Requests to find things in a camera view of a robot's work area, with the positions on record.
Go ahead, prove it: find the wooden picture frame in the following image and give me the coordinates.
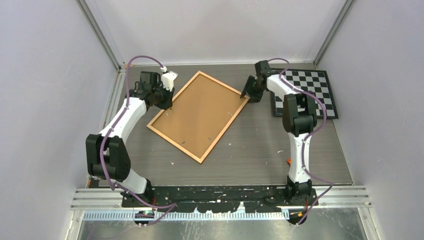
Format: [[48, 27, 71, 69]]
[[147, 71, 250, 164]]

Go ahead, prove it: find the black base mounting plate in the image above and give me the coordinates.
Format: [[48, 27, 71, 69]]
[[122, 185, 318, 214]]

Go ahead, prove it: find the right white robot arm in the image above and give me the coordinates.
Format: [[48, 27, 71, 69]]
[[241, 60, 317, 205]]

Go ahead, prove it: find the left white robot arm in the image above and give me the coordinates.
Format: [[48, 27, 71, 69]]
[[85, 71, 178, 207]]

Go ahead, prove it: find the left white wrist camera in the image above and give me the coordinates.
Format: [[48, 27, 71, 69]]
[[160, 66, 178, 92]]

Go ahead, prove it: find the black white chessboard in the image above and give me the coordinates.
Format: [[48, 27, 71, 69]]
[[270, 69, 339, 120]]

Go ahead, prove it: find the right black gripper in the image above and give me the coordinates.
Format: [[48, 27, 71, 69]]
[[240, 75, 265, 104]]

